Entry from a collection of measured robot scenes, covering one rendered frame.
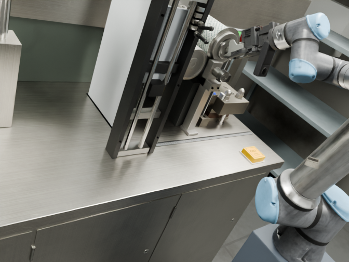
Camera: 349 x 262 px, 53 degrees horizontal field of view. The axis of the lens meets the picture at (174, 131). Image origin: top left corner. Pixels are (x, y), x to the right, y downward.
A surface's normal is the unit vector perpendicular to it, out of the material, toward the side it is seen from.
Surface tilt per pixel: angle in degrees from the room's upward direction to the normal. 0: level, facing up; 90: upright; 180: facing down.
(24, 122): 0
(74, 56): 90
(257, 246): 90
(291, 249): 72
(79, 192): 0
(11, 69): 90
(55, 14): 90
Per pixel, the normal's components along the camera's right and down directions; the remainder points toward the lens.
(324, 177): -0.43, 0.54
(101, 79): -0.77, 0.07
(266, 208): -0.97, -0.14
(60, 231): 0.54, 0.60
